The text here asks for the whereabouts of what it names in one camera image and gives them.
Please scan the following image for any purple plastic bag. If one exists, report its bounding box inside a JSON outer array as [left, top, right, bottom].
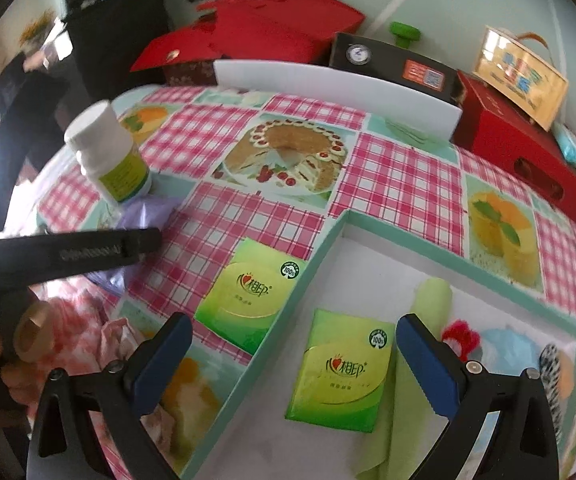
[[88, 195, 183, 301]]

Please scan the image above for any flat red box lid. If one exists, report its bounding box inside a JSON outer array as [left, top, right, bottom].
[[129, 30, 229, 73]]

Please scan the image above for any white foam board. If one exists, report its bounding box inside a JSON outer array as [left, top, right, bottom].
[[214, 59, 463, 143]]

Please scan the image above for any blue face mask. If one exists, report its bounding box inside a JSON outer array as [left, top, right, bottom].
[[478, 327, 543, 376]]

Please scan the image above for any red carton with window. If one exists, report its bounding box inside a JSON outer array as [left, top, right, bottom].
[[452, 70, 576, 223]]

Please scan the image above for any light green cloth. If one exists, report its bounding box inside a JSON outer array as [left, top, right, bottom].
[[358, 277, 453, 480]]

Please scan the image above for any pink patterned cloth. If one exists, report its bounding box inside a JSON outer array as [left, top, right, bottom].
[[88, 312, 141, 361]]

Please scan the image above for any yellow gift box with handle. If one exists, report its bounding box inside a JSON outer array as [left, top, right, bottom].
[[475, 25, 568, 132]]

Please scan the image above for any red patterned box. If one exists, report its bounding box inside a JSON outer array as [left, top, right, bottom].
[[163, 57, 219, 88]]

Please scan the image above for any black cabinet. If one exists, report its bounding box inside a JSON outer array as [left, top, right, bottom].
[[0, 0, 169, 221]]

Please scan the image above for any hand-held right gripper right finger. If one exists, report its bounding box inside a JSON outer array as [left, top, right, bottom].
[[395, 313, 561, 480]]

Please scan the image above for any red white knitted toy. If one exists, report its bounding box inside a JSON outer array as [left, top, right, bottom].
[[440, 317, 483, 361]]

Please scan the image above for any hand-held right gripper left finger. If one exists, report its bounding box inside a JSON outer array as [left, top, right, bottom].
[[27, 311, 193, 480]]

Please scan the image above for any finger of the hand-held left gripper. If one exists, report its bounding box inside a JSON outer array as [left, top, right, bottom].
[[0, 227, 163, 283]]

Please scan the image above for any light blue packet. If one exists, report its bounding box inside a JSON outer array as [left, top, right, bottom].
[[552, 122, 576, 171]]

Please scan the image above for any white plastic bottle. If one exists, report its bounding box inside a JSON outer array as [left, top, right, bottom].
[[64, 100, 153, 206]]

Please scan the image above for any zebra striped cloth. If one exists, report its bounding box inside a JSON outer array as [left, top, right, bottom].
[[538, 342, 566, 441]]

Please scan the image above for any green tissue packet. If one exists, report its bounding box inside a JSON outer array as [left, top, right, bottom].
[[194, 237, 306, 356], [285, 308, 396, 433]]

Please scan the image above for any white box with teal rim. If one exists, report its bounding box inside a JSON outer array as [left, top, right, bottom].
[[180, 210, 576, 480]]

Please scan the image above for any large red gift box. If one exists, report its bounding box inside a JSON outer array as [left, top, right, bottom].
[[195, 0, 366, 66]]

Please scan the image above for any black box with gauge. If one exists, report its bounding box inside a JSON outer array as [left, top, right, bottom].
[[329, 32, 461, 106]]

